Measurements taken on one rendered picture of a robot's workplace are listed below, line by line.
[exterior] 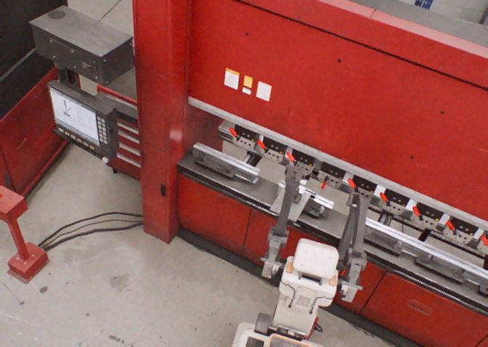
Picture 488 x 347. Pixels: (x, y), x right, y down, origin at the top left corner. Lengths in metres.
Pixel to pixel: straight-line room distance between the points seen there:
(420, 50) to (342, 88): 0.46
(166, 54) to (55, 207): 2.07
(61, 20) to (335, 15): 1.43
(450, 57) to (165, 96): 1.58
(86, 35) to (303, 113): 1.24
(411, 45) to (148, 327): 2.57
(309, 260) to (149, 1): 1.57
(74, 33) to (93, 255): 1.95
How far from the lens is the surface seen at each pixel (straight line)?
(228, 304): 3.81
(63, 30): 2.77
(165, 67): 2.85
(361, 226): 2.72
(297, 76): 2.70
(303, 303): 2.64
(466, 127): 2.61
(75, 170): 4.68
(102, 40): 2.66
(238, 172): 3.37
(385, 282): 3.41
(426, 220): 3.05
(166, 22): 2.70
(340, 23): 2.46
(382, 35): 2.43
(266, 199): 3.29
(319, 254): 2.48
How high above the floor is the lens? 3.35
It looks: 46 degrees down
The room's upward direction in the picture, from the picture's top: 9 degrees clockwise
